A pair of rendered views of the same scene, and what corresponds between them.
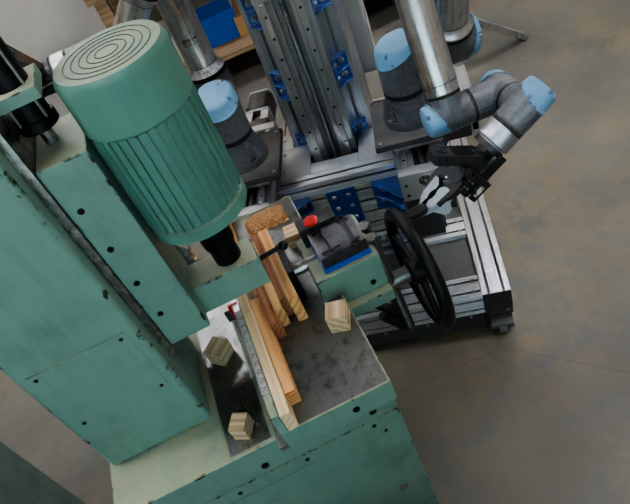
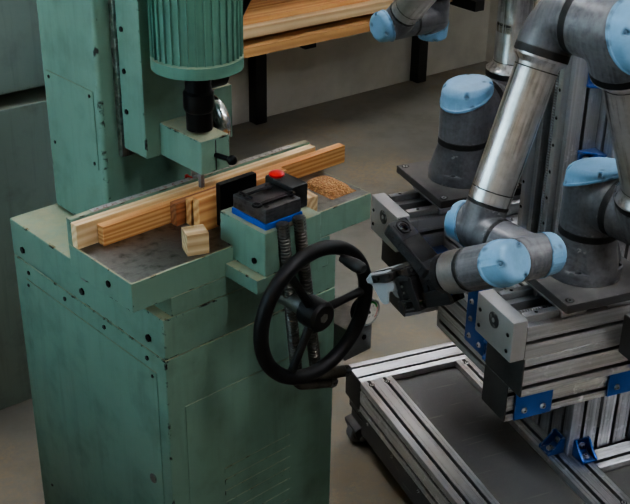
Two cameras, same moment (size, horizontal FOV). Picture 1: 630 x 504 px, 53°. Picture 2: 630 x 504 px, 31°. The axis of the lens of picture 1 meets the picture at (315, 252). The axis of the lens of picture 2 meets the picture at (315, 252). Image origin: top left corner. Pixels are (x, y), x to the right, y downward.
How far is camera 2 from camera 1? 1.58 m
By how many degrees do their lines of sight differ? 43
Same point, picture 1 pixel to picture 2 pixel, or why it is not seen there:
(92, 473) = not seen: hidden behind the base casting
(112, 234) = (125, 19)
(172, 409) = (94, 195)
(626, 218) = not seen: outside the picture
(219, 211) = (174, 63)
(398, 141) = not seen: hidden behind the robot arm
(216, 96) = (463, 87)
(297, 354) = (155, 235)
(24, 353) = (52, 49)
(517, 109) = (470, 252)
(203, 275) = (177, 124)
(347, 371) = (138, 262)
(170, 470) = (56, 230)
